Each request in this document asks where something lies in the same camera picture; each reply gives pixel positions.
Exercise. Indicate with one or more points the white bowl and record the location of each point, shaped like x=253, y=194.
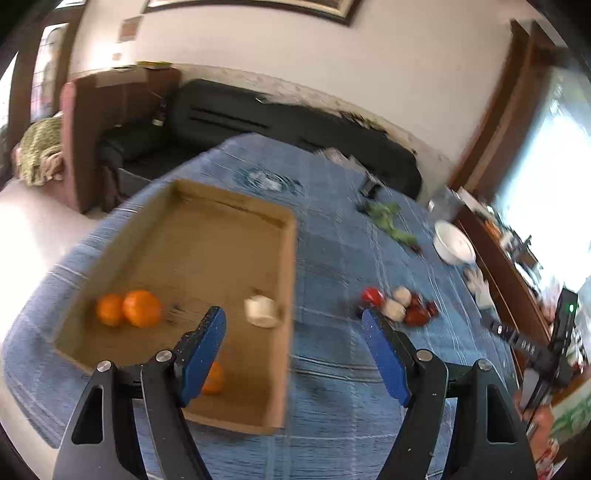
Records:
x=455, y=242

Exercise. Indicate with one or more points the blue checked tablecloth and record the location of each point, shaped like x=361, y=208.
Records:
x=337, y=240

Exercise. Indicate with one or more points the green leafy vegetable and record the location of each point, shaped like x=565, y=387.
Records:
x=390, y=220

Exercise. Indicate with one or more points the black sofa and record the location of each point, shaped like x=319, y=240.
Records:
x=277, y=131

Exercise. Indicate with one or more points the small orange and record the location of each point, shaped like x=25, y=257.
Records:
x=215, y=379
x=109, y=310

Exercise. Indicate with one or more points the red jujube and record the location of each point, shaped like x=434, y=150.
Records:
x=432, y=308
x=417, y=316

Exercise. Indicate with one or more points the paper wall note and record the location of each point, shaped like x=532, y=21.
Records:
x=129, y=28

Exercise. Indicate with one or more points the dark bottle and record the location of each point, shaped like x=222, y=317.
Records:
x=159, y=115

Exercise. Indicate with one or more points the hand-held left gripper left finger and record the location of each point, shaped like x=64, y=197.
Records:
x=203, y=360

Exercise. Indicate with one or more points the large orange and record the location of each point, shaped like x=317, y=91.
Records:
x=143, y=308

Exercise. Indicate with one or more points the brown wooden cabinet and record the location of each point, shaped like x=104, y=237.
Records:
x=115, y=134

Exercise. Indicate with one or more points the small black device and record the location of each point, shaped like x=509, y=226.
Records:
x=371, y=187

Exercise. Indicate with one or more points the green knitted blanket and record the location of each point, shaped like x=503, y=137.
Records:
x=41, y=150

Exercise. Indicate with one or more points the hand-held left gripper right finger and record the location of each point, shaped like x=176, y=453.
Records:
x=385, y=360

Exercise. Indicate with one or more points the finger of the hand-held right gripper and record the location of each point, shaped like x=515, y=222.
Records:
x=512, y=336

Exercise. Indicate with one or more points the yellow green book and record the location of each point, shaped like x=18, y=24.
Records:
x=154, y=65

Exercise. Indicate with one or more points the red tomato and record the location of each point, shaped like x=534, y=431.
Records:
x=373, y=296

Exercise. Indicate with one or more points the shallow cardboard box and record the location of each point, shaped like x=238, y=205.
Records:
x=194, y=258

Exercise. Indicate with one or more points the white garlic bulb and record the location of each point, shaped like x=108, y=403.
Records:
x=392, y=308
x=403, y=295

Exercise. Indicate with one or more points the white cup in box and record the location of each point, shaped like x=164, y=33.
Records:
x=262, y=312

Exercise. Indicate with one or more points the clear glass jar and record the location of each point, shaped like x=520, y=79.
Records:
x=442, y=203

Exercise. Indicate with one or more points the white glove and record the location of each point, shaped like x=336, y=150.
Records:
x=478, y=286

